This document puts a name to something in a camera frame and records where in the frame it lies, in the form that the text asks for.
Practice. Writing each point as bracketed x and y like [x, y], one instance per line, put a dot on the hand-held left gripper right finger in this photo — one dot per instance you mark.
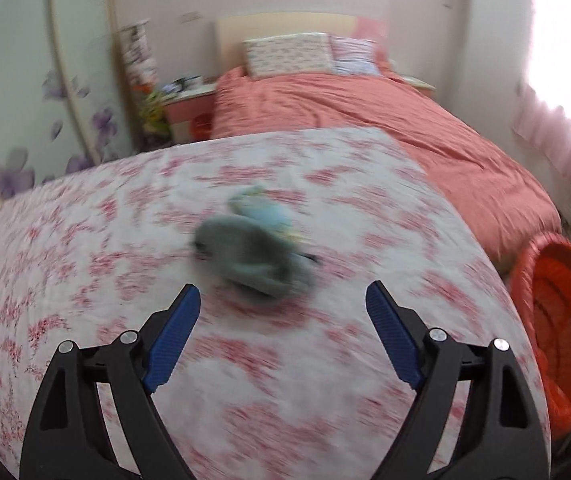
[395, 340]

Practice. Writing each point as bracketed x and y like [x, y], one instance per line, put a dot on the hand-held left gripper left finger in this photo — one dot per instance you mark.
[175, 340]

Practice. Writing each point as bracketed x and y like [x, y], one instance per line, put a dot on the grey sock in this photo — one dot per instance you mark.
[245, 255]

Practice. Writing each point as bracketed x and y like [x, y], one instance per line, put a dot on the red plastic basket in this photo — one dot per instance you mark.
[520, 280]

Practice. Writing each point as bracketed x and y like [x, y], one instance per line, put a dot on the orange plastic laundry basket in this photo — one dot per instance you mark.
[570, 320]

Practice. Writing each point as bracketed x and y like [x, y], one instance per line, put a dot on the pink floral tablecloth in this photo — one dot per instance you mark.
[115, 210]

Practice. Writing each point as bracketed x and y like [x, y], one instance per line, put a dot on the light blue sock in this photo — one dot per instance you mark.
[268, 212]

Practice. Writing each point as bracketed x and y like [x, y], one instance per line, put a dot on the coral bed duvet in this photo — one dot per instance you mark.
[390, 125]

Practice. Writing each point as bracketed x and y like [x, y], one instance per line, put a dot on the pink nightstand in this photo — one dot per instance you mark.
[188, 110]

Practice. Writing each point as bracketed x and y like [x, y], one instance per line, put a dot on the green plush toy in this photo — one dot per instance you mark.
[155, 110]

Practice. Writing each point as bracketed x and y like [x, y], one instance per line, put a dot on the pale nightstand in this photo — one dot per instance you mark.
[423, 85]

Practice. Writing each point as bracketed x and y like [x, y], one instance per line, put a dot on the pink striped pillow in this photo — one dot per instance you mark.
[358, 57]

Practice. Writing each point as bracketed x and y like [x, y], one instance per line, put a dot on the flower-print sliding wardrobe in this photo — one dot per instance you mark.
[15, 85]

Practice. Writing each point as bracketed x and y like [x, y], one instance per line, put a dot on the pink curtain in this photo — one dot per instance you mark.
[560, 85]

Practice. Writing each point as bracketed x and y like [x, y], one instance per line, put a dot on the white floral pillow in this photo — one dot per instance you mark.
[288, 55]

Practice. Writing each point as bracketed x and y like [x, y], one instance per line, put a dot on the beige and pink headboard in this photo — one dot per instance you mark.
[275, 25]

